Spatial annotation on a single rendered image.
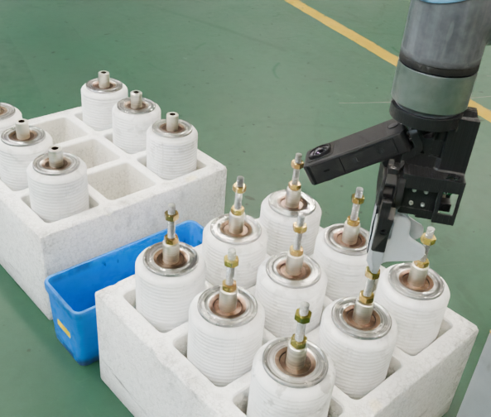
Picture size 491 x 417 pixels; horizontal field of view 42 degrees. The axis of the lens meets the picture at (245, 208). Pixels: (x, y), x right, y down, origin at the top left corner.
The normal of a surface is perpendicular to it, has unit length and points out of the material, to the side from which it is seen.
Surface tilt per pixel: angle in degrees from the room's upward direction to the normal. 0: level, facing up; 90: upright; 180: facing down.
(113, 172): 90
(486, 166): 0
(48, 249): 90
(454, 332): 0
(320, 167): 87
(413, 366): 0
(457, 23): 90
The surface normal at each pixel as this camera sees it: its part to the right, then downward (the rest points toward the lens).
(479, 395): -0.74, 0.32
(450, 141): -0.19, 0.53
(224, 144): 0.07, -0.83
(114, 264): 0.65, 0.43
